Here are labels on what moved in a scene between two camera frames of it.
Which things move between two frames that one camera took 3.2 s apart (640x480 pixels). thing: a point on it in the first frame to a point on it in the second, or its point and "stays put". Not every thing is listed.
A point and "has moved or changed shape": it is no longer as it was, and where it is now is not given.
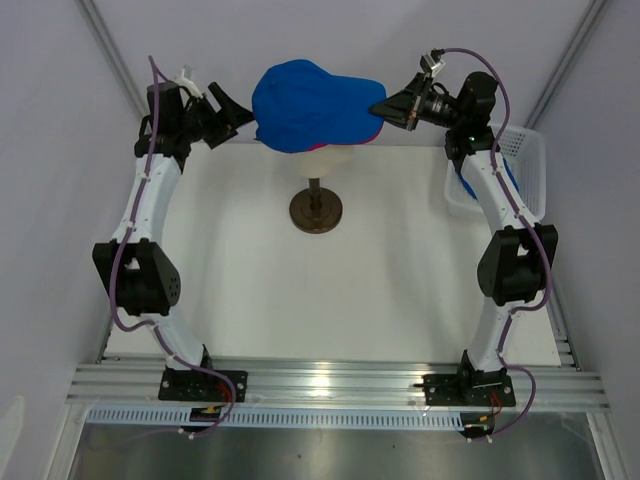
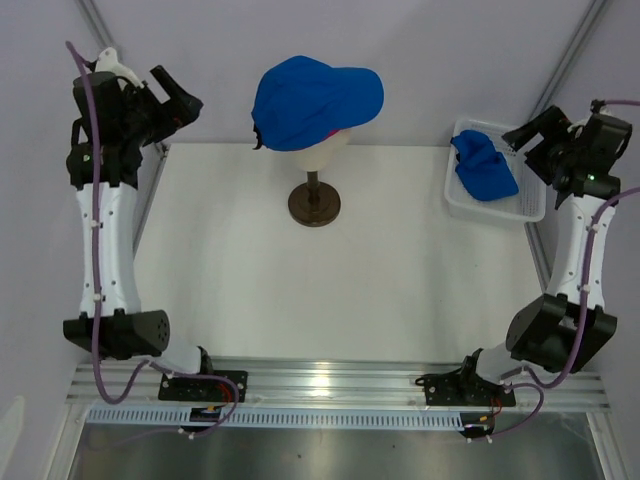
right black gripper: [396, 110] to [556, 123]
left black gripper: [231, 117] to [182, 108]
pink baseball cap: [364, 142] to [332, 133]
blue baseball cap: [298, 106] has moved or changed shape
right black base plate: [449, 390] stays put
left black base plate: [201, 385] stays put
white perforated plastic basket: [524, 150] stays put
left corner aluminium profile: [108, 44] stays put
